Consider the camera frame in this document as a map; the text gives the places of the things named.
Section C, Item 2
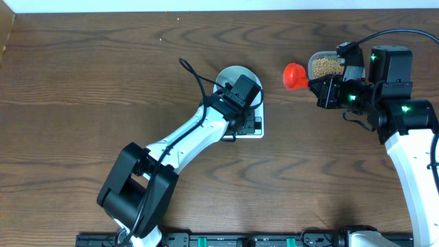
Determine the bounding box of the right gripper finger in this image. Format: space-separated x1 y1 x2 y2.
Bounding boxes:
308 75 330 86
309 84 324 100

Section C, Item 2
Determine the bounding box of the red plastic measuring scoop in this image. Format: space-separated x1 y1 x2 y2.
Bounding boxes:
283 63 309 90

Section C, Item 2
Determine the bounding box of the grey round bowl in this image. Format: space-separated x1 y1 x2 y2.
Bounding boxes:
216 65 263 88

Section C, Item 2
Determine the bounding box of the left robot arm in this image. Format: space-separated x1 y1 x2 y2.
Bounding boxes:
97 97 232 246

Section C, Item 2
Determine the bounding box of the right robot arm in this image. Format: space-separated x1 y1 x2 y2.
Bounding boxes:
308 45 438 246

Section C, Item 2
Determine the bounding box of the white digital kitchen scale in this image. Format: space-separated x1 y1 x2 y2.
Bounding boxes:
224 94 264 140

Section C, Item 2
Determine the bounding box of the soybeans pile in container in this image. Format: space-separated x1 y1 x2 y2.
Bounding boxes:
312 58 344 78

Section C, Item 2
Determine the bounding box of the clear plastic soybean container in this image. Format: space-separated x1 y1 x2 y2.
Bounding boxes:
308 49 368 96

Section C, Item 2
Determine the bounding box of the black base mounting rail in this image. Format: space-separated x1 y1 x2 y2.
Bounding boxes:
75 231 414 247

